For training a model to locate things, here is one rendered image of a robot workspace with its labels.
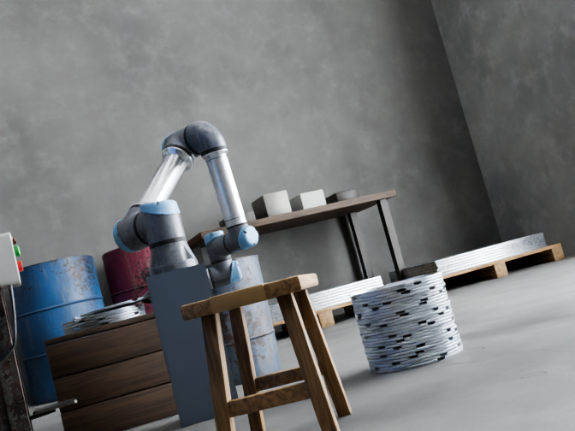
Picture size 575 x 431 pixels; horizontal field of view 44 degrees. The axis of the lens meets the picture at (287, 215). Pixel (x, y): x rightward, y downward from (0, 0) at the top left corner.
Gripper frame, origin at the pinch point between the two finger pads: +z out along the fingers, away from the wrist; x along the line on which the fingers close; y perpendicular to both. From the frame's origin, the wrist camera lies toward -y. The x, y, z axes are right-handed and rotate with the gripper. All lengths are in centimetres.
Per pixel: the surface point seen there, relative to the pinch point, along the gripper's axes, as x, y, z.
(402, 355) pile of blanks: 39, 53, -73
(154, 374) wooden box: 25.8, 14.4, 2.1
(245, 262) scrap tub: -3.7, -27.2, -38.2
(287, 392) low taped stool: 30, 121, -37
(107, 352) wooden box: 14.1, 16.7, 14.5
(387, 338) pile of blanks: 34, 51, -70
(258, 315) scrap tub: 18, -29, -37
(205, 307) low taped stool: 10, 120, -27
